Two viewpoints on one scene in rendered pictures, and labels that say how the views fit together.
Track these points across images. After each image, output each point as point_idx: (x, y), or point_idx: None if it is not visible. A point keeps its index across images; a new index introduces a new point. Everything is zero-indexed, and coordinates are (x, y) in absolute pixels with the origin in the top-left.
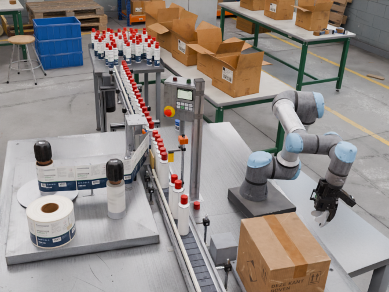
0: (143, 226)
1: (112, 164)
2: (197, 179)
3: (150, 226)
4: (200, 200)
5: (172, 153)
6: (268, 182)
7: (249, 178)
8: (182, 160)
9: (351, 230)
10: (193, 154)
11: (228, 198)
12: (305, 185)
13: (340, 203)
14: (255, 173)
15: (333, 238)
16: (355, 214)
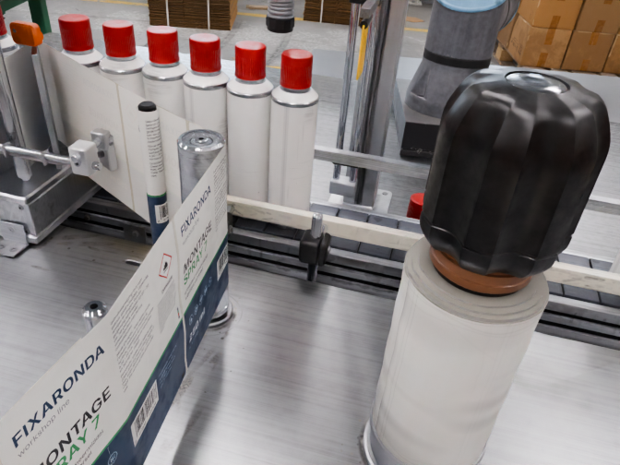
0: (566, 381)
1: (591, 104)
2: (387, 122)
3: (574, 359)
4: (381, 195)
5: (367, 27)
6: (402, 79)
7: (476, 50)
8: (371, 53)
9: (592, 90)
10: (403, 8)
11: (409, 151)
12: (413, 67)
13: (495, 66)
14: (494, 26)
15: (618, 112)
16: (540, 70)
